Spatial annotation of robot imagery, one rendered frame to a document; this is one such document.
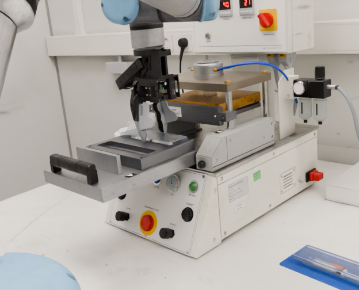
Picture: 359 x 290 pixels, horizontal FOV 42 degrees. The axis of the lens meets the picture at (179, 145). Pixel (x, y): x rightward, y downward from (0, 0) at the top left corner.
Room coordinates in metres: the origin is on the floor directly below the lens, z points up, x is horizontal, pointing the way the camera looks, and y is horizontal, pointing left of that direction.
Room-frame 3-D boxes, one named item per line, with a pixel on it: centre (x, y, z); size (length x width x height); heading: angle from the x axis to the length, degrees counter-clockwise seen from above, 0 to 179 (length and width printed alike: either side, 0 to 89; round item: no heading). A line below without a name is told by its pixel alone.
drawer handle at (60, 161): (0.93, 0.23, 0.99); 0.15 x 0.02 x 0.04; 44
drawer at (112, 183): (1.03, 0.13, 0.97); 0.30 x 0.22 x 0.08; 134
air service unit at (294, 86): (1.17, -0.34, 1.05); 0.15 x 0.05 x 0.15; 44
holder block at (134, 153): (1.06, 0.09, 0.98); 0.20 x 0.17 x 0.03; 44
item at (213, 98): (1.23, -0.10, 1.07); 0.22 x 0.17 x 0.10; 44
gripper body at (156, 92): (1.07, 0.04, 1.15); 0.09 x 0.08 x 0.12; 44
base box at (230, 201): (1.22, -0.10, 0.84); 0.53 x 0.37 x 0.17; 134
